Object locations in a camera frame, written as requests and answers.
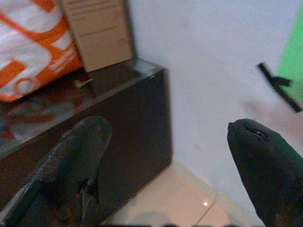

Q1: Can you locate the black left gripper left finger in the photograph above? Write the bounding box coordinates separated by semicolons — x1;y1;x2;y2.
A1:
0;115;113;227

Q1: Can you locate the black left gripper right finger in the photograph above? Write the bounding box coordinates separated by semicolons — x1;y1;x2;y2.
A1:
227;118;303;227

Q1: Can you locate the black glossy cabinet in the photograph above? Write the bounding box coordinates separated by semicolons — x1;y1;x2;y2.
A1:
0;58;172;227

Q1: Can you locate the small silver key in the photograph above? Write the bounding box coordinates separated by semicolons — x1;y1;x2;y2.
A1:
72;78;93;89

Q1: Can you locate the long black tape strip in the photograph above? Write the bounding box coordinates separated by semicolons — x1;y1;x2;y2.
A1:
256;62;303;114

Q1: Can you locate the short black tape strip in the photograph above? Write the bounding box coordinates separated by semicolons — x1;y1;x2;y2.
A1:
272;76;292;87

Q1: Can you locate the orange and white bag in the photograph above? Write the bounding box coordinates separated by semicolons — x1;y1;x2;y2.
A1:
0;0;84;103

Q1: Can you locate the brown cardboard box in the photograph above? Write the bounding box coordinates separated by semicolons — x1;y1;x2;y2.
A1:
59;0;137;73

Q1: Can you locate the green wall sheet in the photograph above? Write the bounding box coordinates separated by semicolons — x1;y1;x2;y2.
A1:
276;0;303;106

